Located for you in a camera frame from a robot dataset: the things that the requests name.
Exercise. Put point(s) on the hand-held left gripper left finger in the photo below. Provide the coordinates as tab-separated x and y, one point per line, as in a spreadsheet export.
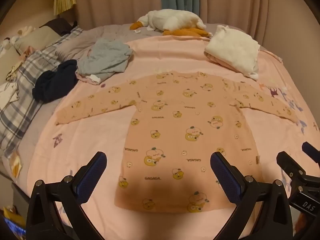
92	175

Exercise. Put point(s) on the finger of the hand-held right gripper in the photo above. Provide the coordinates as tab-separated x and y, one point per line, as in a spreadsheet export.
291	167
310	150

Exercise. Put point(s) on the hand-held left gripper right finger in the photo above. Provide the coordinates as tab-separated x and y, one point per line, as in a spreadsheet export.
225	177

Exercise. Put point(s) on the pink bear print shirt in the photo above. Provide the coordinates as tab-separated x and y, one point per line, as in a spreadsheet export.
175	130

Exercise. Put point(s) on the pink animal print blanket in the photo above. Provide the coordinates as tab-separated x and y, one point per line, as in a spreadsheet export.
100	135

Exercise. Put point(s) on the yellow packet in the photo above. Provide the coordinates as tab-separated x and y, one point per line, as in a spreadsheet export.
16	165

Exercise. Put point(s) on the pink and white garment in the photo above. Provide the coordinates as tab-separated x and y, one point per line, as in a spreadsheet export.
90	78

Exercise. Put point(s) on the navy crumpled garment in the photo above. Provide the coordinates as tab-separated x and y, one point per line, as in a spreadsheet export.
55	82

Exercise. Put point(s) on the white patterned cloth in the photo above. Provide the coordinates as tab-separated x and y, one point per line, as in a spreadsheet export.
8	95

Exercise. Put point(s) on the pink folded garment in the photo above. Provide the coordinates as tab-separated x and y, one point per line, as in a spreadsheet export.
217	61

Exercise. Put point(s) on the grey crumpled garment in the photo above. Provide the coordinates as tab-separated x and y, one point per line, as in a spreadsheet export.
105	57

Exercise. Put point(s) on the plaid duvet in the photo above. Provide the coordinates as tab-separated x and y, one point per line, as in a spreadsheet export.
27	67

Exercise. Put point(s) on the white folded cloth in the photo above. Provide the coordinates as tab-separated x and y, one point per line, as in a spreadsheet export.
232	47

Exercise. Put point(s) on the beige pillow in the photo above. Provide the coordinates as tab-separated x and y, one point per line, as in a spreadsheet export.
37	37

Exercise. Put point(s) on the dark brown pillow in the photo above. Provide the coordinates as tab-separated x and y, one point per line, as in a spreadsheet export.
58	25

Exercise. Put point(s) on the small plush toy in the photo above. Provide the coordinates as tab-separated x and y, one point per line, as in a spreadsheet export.
25	31

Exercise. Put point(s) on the white goose plush toy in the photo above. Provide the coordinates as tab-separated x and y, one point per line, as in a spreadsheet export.
172	18

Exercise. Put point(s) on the beige curtain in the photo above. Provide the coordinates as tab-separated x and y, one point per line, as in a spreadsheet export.
120	0

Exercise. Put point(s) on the yellow fringed cloth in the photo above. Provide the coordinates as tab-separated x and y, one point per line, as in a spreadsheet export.
63	0

